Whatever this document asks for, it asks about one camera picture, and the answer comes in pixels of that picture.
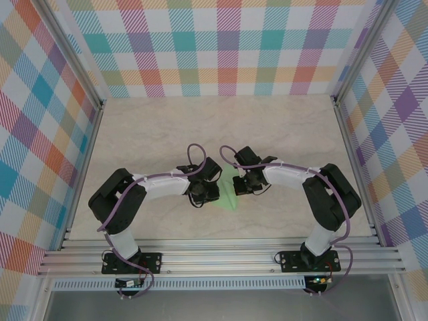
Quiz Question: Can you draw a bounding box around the green paper sheet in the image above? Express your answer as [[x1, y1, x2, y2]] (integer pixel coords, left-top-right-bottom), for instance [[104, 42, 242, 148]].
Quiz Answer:
[[209, 163, 241, 212]]

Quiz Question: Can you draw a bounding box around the small dark circuit board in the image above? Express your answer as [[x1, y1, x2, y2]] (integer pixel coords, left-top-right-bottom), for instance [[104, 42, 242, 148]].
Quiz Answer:
[[115, 278, 145, 288]]

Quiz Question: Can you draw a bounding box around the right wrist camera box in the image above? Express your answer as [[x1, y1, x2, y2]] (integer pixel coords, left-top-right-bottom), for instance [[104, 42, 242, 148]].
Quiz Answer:
[[233, 146, 262, 169]]

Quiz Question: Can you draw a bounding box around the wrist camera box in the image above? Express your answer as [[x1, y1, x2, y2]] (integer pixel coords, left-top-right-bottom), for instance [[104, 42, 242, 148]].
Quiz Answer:
[[233, 146, 262, 169], [199, 156, 224, 184]]

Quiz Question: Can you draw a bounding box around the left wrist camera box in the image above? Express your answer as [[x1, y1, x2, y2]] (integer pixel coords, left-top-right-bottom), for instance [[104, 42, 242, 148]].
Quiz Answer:
[[199, 156, 224, 184]]

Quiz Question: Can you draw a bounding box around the aluminium mounting rail beam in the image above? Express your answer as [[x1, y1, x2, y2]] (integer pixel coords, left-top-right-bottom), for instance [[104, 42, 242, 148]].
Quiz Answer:
[[36, 237, 407, 277]]

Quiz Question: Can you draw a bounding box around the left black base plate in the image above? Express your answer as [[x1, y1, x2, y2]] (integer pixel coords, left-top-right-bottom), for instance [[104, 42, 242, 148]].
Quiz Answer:
[[101, 252, 163, 276]]

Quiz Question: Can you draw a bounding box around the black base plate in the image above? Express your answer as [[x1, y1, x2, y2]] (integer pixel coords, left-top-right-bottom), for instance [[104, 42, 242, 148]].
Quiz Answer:
[[101, 252, 163, 276], [280, 251, 342, 274]]

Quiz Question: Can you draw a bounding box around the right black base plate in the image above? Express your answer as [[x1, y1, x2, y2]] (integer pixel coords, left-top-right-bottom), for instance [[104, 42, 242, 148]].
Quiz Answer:
[[280, 251, 342, 274]]

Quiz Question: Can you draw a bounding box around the slotted grey cable duct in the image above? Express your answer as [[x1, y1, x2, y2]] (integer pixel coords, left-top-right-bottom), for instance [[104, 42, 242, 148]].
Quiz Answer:
[[52, 276, 307, 291]]

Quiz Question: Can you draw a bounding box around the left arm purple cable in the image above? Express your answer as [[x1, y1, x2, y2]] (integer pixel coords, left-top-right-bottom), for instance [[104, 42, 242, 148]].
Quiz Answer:
[[96, 143, 207, 300]]

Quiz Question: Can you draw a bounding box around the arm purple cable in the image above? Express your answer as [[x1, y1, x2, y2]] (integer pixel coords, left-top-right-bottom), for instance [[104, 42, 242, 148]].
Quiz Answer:
[[219, 144, 354, 297], [96, 143, 207, 300]]

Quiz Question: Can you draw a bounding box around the aluminium table side rail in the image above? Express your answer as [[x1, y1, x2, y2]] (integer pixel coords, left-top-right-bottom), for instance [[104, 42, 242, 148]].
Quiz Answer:
[[58, 100, 106, 251], [332, 96, 382, 247]]

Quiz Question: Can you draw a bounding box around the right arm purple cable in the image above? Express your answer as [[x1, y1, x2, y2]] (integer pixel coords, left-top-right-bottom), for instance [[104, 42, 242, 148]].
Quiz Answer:
[[219, 144, 354, 297]]

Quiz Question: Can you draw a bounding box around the aluminium frame post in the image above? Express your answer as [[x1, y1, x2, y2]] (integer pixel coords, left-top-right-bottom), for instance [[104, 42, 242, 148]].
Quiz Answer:
[[31, 0, 106, 111], [330, 0, 399, 104]]

